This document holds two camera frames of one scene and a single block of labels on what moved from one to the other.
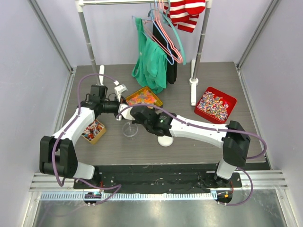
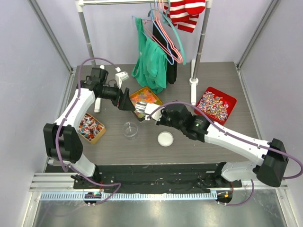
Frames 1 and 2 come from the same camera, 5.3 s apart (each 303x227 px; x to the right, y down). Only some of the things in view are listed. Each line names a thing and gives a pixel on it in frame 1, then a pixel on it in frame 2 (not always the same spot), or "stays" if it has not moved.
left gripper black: [118, 104] to [122, 100]
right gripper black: [135, 121] to [161, 121]
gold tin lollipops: [94, 131] stays
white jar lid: [165, 141] stays
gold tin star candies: [143, 96] stays
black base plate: [172, 178] stays
